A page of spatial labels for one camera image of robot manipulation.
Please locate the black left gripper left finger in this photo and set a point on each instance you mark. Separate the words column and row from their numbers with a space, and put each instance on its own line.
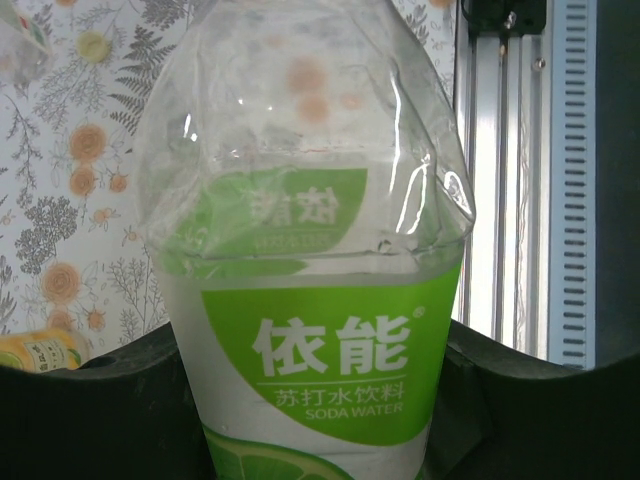
column 100, row 425

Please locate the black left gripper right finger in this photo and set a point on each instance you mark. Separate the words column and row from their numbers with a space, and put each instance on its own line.
column 540, row 425

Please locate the yellow tea bottle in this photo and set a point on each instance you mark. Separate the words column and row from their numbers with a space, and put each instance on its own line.
column 40, row 352

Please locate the soda water bottle lime label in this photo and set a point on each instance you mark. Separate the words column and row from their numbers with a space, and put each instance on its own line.
column 310, row 310

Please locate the small clear plastic bottle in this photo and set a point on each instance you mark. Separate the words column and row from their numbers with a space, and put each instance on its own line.
column 22, row 45

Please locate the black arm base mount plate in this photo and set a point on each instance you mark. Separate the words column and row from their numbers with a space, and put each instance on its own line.
column 500, row 15

